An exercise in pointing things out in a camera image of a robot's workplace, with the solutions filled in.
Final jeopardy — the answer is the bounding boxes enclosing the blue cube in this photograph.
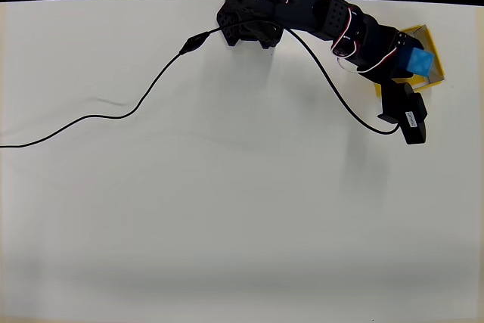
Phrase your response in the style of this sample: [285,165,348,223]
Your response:
[396,45,436,77]

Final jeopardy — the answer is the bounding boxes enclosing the yellow and white box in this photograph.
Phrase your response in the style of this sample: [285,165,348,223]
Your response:
[373,23,446,99]

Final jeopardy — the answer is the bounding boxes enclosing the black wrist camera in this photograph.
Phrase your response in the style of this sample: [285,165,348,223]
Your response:
[377,79,429,146]

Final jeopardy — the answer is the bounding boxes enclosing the black camera cable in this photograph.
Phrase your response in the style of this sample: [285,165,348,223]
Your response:
[0,19,400,149]

